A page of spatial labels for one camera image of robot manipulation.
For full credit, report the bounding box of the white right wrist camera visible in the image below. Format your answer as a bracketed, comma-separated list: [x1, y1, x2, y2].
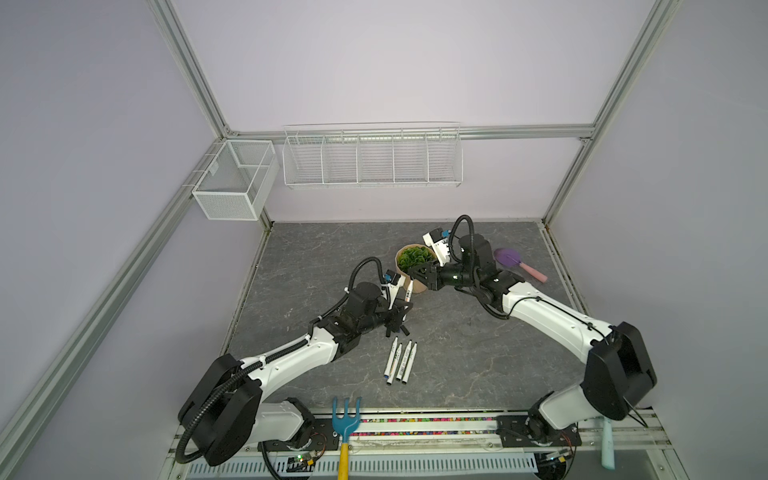
[423, 228, 451, 266]

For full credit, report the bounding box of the white mesh box basket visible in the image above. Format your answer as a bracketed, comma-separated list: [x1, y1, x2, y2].
[192, 140, 280, 221]

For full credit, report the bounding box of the blue rake yellow handle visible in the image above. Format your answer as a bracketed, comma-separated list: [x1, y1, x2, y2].
[331, 397, 362, 480]

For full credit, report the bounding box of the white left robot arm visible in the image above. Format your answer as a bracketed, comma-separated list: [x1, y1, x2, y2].
[174, 257, 412, 466]

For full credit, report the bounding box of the beige pot with green plant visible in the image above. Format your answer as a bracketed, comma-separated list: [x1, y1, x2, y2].
[395, 244, 437, 294]

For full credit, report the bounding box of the white whiteboard marker blue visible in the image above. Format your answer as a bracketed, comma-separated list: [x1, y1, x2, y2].
[384, 337, 399, 380]

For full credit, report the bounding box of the white wire wall shelf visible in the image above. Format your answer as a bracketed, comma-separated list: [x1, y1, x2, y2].
[282, 122, 464, 188]

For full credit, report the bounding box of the white whiteboard marker black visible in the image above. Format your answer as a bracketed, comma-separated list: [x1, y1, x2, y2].
[404, 279, 415, 302]

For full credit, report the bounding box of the light blue trowel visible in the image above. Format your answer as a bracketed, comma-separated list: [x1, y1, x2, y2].
[601, 417, 616, 471]

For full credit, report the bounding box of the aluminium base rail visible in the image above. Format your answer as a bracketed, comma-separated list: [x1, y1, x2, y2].
[160, 409, 688, 479]

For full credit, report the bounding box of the purple trowel pink handle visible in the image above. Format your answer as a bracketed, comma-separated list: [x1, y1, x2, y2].
[493, 248, 548, 283]

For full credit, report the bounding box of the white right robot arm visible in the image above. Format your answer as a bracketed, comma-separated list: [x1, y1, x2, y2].
[407, 215, 658, 446]

